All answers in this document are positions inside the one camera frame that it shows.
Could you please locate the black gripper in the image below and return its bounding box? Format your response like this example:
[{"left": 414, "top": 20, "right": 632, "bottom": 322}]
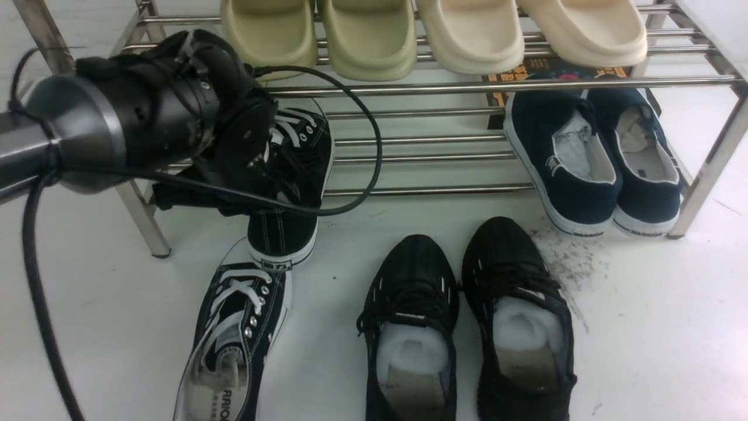
[{"left": 77, "top": 29, "right": 279, "bottom": 216}]

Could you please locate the black canvas sneaker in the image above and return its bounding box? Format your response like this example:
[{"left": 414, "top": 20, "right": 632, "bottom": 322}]
[
  {"left": 173, "top": 237, "right": 292, "bottom": 420},
  {"left": 247, "top": 99, "right": 335, "bottom": 272}
]

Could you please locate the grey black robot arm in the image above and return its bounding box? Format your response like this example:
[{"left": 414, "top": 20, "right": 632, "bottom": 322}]
[{"left": 2, "top": 30, "right": 325, "bottom": 216}]

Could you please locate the stainless steel shoe rack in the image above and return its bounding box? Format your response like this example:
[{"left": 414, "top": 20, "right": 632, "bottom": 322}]
[{"left": 8, "top": 1, "right": 746, "bottom": 258}]

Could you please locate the olive green slipper left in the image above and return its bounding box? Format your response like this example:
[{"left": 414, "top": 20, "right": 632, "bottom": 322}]
[{"left": 221, "top": 1, "right": 318, "bottom": 68}]

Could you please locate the olive green slipper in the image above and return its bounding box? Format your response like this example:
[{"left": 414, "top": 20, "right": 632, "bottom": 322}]
[
  {"left": 221, "top": 1, "right": 318, "bottom": 68},
  {"left": 316, "top": 1, "right": 418, "bottom": 82}
]

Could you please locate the olive green slipper right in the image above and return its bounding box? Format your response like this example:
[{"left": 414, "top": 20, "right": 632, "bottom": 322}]
[{"left": 316, "top": 1, "right": 418, "bottom": 82}]

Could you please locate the cream slipper left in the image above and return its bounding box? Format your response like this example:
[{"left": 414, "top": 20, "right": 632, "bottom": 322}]
[{"left": 415, "top": 1, "right": 525, "bottom": 75}]

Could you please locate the cream slipper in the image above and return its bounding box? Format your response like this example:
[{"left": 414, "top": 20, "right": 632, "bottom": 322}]
[
  {"left": 415, "top": 1, "right": 525, "bottom": 75},
  {"left": 517, "top": 1, "right": 647, "bottom": 67}
]

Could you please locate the black mesh sneaker left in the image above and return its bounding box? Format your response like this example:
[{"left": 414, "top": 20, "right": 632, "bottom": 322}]
[{"left": 357, "top": 234, "right": 460, "bottom": 420}]

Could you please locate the black mesh sneaker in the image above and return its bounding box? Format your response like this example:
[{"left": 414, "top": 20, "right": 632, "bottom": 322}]
[
  {"left": 460, "top": 218, "right": 577, "bottom": 420},
  {"left": 357, "top": 234, "right": 460, "bottom": 420}
]

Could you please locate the black orange book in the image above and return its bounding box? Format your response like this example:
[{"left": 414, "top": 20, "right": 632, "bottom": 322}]
[{"left": 480, "top": 57, "right": 662, "bottom": 130}]

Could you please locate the navy slip-on shoe left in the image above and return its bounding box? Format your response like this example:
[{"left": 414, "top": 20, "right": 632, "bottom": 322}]
[{"left": 503, "top": 89, "right": 622, "bottom": 238}]

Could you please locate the navy slip-on shoe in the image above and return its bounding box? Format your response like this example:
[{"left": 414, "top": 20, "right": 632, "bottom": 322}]
[
  {"left": 583, "top": 87, "right": 684, "bottom": 238},
  {"left": 503, "top": 89, "right": 622, "bottom": 238}
]

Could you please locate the cream slipper right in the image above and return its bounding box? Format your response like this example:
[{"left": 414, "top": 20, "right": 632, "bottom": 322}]
[{"left": 517, "top": 1, "right": 647, "bottom": 67}]

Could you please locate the black mesh sneaker right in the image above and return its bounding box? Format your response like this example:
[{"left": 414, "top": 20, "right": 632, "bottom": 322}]
[{"left": 460, "top": 218, "right": 577, "bottom": 420}]

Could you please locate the navy slip-on shoe right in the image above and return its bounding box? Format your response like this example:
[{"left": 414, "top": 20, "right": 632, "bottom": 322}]
[{"left": 583, "top": 87, "right": 684, "bottom": 238}]

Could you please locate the black cable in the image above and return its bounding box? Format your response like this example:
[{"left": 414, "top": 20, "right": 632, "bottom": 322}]
[{"left": 9, "top": 47, "right": 383, "bottom": 421}]

